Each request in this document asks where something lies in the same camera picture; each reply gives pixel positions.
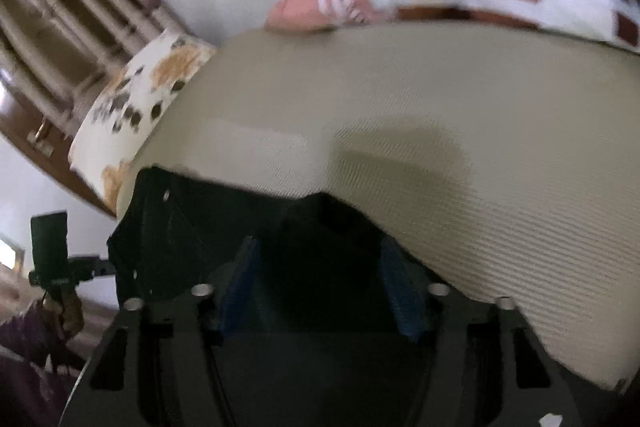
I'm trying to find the black pants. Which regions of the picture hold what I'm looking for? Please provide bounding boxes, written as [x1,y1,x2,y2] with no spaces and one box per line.
[105,164,446,427]

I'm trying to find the person's left hand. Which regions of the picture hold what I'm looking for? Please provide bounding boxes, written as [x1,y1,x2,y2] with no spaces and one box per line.
[41,288,85,343]

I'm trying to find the brown wooden headboard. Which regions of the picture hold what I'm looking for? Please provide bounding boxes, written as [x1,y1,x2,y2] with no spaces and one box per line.
[1,68,115,218]

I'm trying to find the floral white pillow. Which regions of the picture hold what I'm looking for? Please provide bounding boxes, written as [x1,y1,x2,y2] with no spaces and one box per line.
[68,30,216,211]

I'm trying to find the beige mattress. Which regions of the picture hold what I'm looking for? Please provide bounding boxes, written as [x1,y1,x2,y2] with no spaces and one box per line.
[132,22,639,387]

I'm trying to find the beige curtain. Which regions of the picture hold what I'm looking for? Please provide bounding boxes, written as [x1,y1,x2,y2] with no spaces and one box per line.
[1,0,182,135]

